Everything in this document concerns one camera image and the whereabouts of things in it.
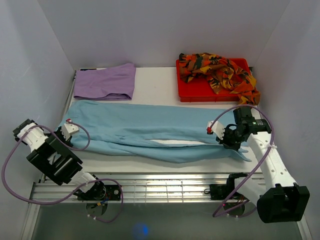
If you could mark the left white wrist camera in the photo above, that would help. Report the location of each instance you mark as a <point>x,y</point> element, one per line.
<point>68,129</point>

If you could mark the orange camouflage trousers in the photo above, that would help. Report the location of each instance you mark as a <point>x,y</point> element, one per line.
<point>231,74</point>

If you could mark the light blue trousers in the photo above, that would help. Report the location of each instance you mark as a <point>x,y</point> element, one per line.
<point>167,133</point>

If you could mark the red plastic tray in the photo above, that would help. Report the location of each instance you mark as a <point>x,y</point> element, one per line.
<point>199,90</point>

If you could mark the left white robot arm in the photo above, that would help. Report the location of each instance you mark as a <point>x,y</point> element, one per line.
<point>51,153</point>

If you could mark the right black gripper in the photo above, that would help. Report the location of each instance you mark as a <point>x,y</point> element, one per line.
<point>224,142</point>

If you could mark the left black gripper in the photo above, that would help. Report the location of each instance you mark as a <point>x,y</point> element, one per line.
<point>68,141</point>

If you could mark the folded purple trousers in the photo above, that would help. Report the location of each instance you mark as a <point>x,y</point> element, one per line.
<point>110,84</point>

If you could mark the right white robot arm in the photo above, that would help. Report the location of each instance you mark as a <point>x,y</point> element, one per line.
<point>269,186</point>

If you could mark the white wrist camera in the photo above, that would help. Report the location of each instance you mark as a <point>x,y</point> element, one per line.
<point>68,129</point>
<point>215,127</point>

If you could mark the aluminium rail frame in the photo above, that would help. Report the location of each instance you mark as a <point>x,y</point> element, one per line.
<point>148,181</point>

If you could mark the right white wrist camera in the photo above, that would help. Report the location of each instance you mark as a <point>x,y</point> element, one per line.
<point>215,127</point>

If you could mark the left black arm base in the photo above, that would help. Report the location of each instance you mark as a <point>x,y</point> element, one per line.
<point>98,197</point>

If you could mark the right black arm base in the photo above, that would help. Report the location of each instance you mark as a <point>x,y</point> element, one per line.
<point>220,192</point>

